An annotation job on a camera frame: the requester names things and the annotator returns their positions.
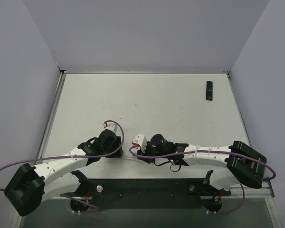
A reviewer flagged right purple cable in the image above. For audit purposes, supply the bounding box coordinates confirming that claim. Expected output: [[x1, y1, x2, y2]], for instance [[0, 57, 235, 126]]
[[129, 145, 277, 214]]

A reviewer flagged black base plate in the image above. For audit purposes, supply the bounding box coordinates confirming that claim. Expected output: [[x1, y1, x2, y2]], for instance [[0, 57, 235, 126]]
[[69, 178, 231, 209]]

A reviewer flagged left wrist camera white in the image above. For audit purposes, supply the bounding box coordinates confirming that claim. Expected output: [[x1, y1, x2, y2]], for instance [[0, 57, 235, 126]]
[[103, 120, 118, 133]]

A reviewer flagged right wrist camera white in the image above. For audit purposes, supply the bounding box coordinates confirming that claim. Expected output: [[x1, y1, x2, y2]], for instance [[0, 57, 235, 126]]
[[132, 134, 147, 152]]

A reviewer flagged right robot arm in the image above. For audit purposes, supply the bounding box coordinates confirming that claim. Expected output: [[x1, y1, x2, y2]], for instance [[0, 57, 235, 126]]
[[132, 134, 267, 190]]

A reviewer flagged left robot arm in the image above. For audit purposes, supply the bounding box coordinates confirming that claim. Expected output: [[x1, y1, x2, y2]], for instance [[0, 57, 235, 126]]
[[4, 129, 124, 217]]

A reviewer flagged black remote control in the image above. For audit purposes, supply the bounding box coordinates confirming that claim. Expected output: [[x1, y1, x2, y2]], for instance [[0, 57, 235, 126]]
[[206, 81, 213, 101]]

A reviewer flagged purple cable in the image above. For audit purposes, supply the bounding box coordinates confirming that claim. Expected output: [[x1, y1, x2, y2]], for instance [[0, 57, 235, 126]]
[[129, 145, 277, 214], [0, 120, 125, 213]]

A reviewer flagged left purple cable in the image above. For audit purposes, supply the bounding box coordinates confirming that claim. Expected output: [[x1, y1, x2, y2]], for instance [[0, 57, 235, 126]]
[[0, 120, 125, 213]]

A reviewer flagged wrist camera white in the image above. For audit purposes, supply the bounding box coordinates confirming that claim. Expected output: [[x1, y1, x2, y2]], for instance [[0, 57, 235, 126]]
[[103, 120, 118, 133], [132, 134, 147, 152]]

